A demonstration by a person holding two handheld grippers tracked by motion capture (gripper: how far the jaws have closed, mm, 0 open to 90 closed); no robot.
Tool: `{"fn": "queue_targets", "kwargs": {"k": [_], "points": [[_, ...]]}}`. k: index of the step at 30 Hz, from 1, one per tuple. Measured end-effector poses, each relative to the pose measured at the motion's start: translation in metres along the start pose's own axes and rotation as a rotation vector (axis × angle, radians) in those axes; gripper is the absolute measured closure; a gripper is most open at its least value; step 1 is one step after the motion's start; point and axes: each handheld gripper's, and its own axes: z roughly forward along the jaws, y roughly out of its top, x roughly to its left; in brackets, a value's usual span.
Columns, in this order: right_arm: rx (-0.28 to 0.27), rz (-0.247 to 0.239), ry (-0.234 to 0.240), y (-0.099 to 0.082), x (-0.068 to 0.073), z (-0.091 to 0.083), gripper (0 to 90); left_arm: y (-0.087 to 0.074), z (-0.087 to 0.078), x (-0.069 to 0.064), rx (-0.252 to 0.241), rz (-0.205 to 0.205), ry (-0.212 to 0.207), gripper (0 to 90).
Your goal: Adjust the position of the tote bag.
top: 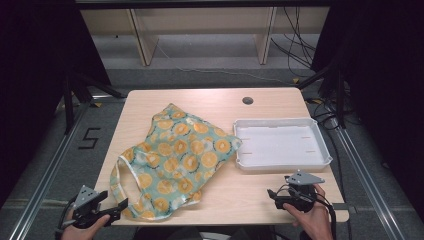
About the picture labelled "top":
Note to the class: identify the orange slice print fabric bag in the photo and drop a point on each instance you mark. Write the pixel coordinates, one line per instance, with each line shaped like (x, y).
(186, 150)

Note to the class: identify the person's left hand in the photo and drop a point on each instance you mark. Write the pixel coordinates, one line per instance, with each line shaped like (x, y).
(83, 232)

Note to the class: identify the person's right hand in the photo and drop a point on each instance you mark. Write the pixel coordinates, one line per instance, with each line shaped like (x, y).
(316, 220)

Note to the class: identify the white plastic tray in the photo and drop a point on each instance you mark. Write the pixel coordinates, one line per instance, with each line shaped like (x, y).
(280, 146)

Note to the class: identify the black metal stand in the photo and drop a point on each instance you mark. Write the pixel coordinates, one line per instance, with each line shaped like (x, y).
(333, 86)
(71, 100)

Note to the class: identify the aluminium floor rail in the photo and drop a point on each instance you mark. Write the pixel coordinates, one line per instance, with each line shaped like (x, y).
(366, 180)
(46, 180)

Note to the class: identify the dark curtain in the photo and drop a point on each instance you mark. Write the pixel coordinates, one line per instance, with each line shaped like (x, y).
(36, 83)
(383, 83)

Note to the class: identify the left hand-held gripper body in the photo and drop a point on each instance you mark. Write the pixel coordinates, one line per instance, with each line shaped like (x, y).
(84, 200)

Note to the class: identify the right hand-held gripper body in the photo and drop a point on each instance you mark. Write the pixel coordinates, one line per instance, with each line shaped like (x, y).
(301, 195)

